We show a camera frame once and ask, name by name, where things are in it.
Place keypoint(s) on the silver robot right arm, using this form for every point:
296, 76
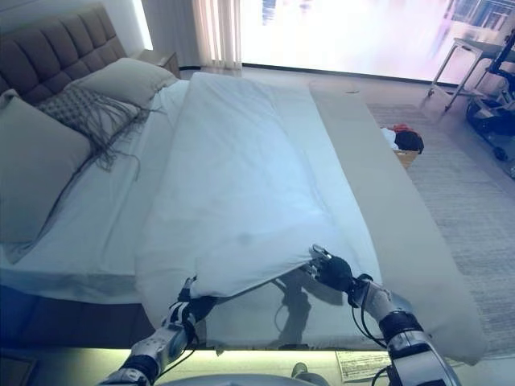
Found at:
402, 321

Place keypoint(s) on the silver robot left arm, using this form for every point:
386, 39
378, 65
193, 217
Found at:
153, 350

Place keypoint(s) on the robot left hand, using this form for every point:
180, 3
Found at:
197, 307

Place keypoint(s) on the paper sheet on floor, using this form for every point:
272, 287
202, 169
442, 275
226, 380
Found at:
358, 364

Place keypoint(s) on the metal frame table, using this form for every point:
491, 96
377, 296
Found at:
479, 43

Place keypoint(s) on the wooden laundry basket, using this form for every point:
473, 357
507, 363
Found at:
406, 158

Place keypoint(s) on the white garment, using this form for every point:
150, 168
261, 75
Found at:
388, 138

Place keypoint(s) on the red garment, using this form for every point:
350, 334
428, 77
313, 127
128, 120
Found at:
402, 128

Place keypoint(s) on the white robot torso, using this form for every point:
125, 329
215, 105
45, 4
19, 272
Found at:
241, 380

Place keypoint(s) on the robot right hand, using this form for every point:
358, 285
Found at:
336, 271

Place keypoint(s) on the black garment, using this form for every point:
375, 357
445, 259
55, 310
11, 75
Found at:
408, 140

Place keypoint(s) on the grey fringed macrame cushion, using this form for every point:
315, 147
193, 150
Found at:
76, 108

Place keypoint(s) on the dark wheeled equipment cart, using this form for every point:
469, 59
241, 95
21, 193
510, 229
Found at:
483, 114

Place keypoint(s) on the beige bed runner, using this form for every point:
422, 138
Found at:
382, 181

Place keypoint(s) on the sheer beige curtain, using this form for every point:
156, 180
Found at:
217, 32

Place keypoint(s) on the white duvet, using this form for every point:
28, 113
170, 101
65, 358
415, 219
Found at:
241, 181

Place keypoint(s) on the large beige pillow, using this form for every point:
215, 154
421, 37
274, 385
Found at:
36, 169
124, 80

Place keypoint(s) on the white bed sheet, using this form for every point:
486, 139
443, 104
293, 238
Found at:
120, 201

